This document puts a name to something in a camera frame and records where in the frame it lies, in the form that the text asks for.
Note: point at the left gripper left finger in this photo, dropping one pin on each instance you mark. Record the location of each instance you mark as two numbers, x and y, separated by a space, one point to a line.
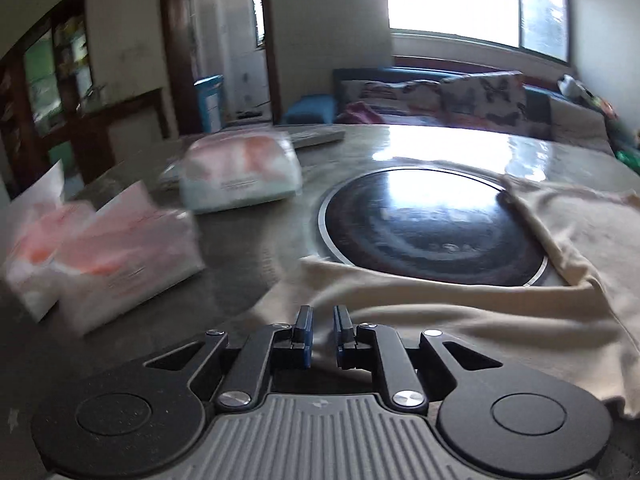
270 349

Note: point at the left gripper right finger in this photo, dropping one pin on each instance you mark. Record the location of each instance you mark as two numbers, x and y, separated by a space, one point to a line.
378 349

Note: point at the cream beige garment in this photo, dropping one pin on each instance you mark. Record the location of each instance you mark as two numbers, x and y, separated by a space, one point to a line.
584 330

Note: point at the black round induction cooktop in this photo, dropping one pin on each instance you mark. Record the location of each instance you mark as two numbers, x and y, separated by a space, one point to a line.
433 223

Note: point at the opened pink tissue pack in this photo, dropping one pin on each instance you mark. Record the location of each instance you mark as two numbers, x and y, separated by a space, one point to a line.
93 264

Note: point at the sealed tissue pack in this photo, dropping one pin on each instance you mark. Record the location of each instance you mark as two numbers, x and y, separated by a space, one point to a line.
235 169

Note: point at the grey remote control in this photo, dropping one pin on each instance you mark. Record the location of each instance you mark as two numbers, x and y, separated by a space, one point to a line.
310 137

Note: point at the magenta cloth on sofa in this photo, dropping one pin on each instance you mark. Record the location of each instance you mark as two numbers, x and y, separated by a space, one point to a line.
359 113

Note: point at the long butterfly cushion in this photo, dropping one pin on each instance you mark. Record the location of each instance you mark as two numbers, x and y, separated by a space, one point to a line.
408 98

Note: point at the square butterfly cushion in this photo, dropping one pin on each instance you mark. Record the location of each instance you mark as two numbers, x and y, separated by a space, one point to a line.
489 101

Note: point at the blue corner sofa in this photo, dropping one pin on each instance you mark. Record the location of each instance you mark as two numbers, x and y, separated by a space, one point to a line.
322 109

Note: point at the dark wooden counter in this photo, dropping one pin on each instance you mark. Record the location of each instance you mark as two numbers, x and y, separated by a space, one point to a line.
102 139

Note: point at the grey plain cushion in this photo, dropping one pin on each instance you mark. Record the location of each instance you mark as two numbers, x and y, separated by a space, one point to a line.
576 125

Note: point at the blue white small cabinet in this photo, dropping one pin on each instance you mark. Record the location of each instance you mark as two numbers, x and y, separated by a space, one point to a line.
210 93

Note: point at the panda plush toy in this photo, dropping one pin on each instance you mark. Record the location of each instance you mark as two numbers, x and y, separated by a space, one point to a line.
573 89

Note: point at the window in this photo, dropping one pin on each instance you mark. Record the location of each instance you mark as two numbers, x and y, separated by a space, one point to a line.
538 26

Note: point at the dark wooden shelf cabinet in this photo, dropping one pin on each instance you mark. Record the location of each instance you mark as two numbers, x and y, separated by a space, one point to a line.
45 79

